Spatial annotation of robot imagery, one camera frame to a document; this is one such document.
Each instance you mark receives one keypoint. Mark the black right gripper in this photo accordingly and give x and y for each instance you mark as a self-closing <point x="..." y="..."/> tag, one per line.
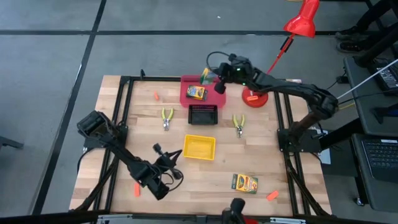
<point x="236" y="73"/>

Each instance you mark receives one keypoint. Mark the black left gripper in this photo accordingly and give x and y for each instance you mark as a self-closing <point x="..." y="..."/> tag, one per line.
<point x="166" y="166"/>

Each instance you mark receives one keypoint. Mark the Crayola washable crayons box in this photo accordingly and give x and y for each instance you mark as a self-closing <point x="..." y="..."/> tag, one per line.
<point x="196" y="92"/>
<point x="206" y="76"/>
<point x="244" y="183"/>

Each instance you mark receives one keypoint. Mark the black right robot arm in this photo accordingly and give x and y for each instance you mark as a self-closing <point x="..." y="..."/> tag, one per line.
<point x="295" y="88"/>

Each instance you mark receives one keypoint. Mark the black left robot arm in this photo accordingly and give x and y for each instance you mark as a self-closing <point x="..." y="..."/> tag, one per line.
<point x="124" y="155"/>

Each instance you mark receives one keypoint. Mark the red plastic basket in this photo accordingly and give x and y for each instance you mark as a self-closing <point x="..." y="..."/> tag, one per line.
<point x="217" y="99"/>

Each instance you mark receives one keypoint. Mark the yellow plastic basket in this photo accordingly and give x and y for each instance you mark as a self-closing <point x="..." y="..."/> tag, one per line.
<point x="199" y="147"/>

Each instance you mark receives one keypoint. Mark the black plastic basket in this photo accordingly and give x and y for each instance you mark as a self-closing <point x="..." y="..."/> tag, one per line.
<point x="202" y="115"/>

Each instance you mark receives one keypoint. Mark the black rounded object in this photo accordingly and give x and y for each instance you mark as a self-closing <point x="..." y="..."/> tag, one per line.
<point x="237" y="207"/>

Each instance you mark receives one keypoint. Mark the red desk lamp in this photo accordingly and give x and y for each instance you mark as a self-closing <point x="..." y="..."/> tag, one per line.
<point x="300" y="21"/>

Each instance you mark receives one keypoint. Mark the person's shoe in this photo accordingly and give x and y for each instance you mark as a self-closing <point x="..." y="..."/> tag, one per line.
<point x="349" y="31"/>
<point x="349" y="46"/>

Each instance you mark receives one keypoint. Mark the white paper sheet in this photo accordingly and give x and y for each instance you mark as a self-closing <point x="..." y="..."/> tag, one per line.
<point x="326" y="157"/>

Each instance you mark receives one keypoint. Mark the black front crossbar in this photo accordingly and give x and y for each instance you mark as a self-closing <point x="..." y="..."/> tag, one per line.
<point x="46" y="216"/>

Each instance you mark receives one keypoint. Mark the dark grey desk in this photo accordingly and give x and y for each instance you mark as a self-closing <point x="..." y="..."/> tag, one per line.
<point x="357" y="77"/>

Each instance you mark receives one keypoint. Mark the white rod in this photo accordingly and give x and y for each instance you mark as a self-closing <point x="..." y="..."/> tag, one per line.
<point x="367" y="79"/>

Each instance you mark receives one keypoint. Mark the person's leg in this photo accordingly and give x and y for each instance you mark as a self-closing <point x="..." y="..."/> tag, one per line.
<point x="373" y="13"/>
<point x="379" y="43"/>

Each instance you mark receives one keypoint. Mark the black chair base leg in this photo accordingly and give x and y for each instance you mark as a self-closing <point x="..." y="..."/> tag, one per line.
<point x="9" y="142"/>

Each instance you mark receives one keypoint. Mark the black object on desk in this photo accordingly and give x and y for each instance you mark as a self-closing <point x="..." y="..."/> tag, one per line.
<point x="385" y="112"/>

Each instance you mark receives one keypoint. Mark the small black laptop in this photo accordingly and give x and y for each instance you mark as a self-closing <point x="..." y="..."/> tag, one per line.
<point x="390" y="77"/>

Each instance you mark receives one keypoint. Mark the large black laptop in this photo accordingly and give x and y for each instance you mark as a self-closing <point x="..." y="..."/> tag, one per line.
<point x="382" y="155"/>

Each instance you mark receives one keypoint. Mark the desk caster wheel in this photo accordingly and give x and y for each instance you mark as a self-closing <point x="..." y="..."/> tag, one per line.
<point x="359" y="201"/>

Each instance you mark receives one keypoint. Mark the black aluminium table frame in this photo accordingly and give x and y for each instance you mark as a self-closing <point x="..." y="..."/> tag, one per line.
<point x="155" y="78"/>

